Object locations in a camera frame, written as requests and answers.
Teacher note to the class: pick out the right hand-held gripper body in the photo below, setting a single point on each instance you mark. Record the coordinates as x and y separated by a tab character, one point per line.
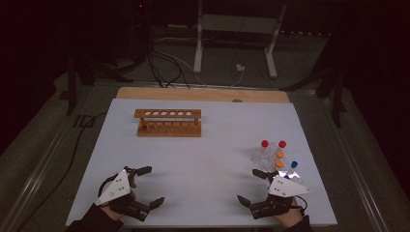
285	188

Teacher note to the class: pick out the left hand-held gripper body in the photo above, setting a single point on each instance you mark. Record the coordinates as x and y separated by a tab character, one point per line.
116	190

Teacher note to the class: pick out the clear plastic tray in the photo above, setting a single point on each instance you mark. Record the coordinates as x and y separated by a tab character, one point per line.
262	158

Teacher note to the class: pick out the orange cap test tube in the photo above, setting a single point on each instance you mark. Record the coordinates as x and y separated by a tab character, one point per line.
280	154
278	164

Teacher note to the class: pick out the red cap test tube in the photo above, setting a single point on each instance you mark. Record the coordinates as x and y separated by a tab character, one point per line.
264	143
282	144

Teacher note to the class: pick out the wooden test tube rack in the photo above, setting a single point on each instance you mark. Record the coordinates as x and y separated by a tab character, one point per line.
167	129

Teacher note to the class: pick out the person's left hand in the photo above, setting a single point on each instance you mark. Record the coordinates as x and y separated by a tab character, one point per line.
111	213

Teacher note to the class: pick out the person's right hand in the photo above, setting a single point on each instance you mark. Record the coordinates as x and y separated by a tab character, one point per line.
290	217

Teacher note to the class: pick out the white table mat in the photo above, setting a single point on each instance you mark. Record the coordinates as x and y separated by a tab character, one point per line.
206	167

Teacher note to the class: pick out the black stand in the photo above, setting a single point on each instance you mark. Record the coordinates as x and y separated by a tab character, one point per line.
336	96
71	83

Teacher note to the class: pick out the white plug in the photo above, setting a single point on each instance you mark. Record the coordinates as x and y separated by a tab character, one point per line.
240	67

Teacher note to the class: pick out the metal floor rail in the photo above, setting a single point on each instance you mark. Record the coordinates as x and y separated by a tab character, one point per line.
354	167
35	174

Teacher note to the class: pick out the white metal stand frame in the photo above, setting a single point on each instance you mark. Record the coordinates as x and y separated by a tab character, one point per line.
197	48

